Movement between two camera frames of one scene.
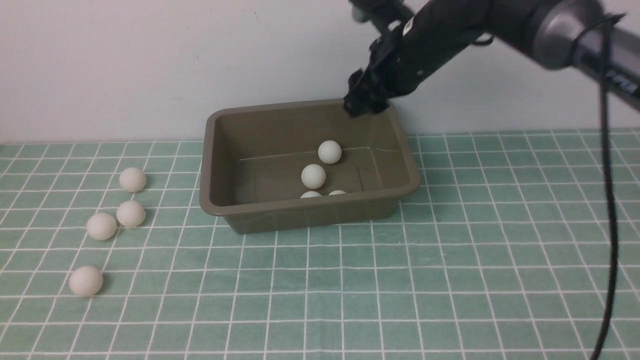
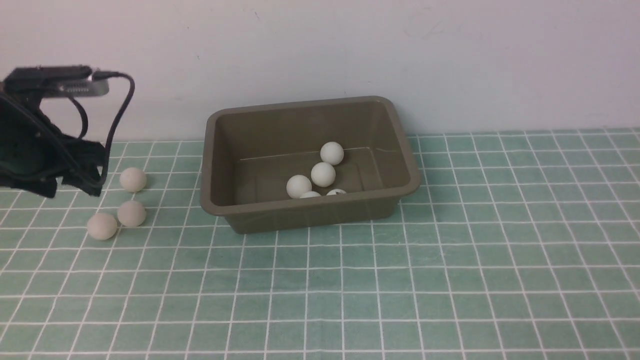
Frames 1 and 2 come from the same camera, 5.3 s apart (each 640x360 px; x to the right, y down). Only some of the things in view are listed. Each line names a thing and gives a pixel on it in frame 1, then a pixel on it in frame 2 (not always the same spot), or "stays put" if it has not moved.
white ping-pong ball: [86, 281] -> [297, 185]
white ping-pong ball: [329, 152] stays put
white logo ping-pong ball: [310, 194] stays put
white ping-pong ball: [101, 226] stays put
